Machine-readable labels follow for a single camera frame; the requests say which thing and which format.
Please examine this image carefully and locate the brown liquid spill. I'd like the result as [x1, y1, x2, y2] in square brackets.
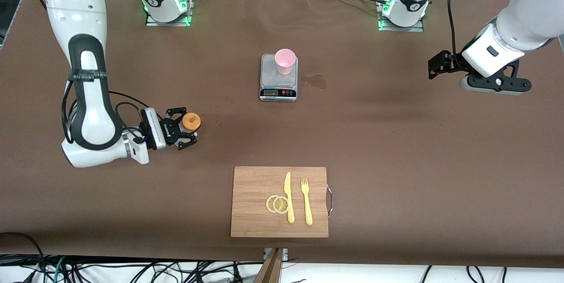
[301, 74, 327, 90]

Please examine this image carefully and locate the black looped floor cable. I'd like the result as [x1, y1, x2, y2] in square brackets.
[0, 232, 47, 283]

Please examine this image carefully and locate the translucent sauce bottle orange cap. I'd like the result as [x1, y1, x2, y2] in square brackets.
[181, 112, 202, 139]

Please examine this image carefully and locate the wooden beam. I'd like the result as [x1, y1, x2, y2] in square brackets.
[253, 248, 285, 283]

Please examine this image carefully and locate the teal floor cable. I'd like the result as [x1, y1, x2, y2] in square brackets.
[52, 256, 67, 283]

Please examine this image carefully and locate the brown table cover sheet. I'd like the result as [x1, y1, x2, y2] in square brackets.
[0, 0, 564, 268]

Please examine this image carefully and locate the silver digital kitchen scale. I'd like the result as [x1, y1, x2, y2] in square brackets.
[259, 54, 299, 102]

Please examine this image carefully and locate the yellow plastic knife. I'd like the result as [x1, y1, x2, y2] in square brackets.
[284, 171, 295, 224]

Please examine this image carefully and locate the pink plastic cup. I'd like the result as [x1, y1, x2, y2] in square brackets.
[275, 48, 296, 75]

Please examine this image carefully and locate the bamboo cutting board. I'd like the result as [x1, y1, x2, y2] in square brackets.
[230, 166, 329, 238]

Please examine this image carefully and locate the yellow plastic fork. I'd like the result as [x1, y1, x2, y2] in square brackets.
[301, 177, 313, 226]

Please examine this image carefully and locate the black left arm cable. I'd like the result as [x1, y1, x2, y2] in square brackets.
[447, 0, 468, 70]

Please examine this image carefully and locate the small metal bracket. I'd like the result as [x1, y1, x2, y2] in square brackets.
[263, 248, 289, 261]

